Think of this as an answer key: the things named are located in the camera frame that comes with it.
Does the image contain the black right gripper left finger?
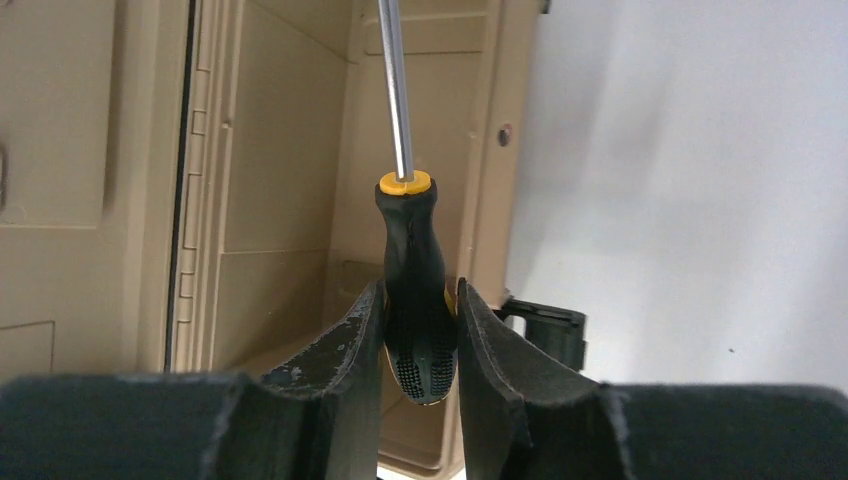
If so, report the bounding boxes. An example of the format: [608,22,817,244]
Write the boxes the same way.
[1,281,384,479]

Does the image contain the tan plastic toolbox bin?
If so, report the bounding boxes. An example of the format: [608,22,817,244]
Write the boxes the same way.
[0,0,552,480]

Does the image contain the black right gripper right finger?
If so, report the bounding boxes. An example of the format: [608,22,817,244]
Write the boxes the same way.
[457,281,847,479]

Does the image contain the black yellow handled screwdriver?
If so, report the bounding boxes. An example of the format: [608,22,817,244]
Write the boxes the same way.
[375,1,457,405]

